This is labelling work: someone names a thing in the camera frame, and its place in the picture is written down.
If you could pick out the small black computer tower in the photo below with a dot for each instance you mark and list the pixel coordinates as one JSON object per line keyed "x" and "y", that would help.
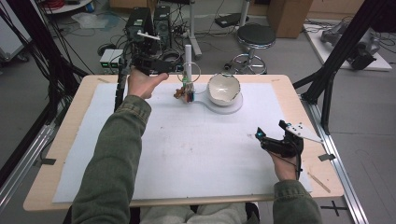
{"x": 162, "y": 23}

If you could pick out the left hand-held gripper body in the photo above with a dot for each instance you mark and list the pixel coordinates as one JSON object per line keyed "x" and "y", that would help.
{"x": 149, "y": 63}

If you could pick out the person's legs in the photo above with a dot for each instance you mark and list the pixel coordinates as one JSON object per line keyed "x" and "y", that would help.
{"x": 199, "y": 214}

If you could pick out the black flat device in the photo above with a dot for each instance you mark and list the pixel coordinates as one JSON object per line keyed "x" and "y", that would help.
{"x": 230, "y": 20}

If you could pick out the clear plastic bag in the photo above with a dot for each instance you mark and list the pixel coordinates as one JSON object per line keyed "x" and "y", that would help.
{"x": 90, "y": 20}

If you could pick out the white table leg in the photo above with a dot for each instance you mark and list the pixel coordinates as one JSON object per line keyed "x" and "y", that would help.
{"x": 192, "y": 28}

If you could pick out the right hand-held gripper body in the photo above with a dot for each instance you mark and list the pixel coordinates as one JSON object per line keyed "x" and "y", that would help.
{"x": 285, "y": 147}

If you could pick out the aluminium rail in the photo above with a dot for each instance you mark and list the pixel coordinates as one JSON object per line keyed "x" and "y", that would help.
{"x": 21, "y": 168}
{"x": 339, "y": 168}

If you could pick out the black tape cross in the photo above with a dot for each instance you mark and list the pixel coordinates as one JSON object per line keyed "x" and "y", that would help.
{"x": 334, "y": 207}

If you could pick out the black metal frame stand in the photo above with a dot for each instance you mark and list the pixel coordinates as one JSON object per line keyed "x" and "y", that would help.
{"x": 34, "y": 46}
{"x": 342, "y": 46}

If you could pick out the thin wooden stick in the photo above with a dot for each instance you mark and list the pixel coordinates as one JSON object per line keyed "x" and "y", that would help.
{"x": 319, "y": 183}

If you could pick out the white ceramic bowl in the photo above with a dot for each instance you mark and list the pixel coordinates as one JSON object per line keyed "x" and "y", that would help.
{"x": 222, "y": 90}

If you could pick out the large black computer tower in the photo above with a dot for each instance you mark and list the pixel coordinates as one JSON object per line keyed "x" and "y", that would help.
{"x": 139, "y": 20}

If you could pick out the grey tape piece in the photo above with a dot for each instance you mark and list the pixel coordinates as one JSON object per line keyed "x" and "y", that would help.
{"x": 327, "y": 157}

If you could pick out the white key stand with post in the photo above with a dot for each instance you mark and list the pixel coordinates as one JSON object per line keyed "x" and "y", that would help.
{"x": 218, "y": 107}

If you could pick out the person's right hand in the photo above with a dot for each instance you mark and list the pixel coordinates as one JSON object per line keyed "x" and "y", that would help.
{"x": 286, "y": 169}

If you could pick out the person's left hand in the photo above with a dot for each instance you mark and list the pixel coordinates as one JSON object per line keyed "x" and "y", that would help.
{"x": 141, "y": 84}

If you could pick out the round white table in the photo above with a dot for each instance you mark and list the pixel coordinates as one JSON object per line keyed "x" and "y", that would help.
{"x": 67, "y": 6}

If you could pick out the cardboard box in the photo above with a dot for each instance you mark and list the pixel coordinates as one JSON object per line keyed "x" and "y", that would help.
{"x": 288, "y": 17}

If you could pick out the white power supply box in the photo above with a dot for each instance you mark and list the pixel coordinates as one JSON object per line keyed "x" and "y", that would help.
{"x": 106, "y": 59}
{"x": 115, "y": 57}

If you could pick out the white table mat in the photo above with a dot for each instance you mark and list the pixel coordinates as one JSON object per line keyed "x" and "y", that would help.
{"x": 202, "y": 161}

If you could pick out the black round stool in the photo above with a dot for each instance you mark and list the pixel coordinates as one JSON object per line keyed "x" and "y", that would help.
{"x": 256, "y": 35}

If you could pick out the white board with robot parts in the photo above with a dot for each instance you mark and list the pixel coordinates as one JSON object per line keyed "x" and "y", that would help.
{"x": 378, "y": 63}

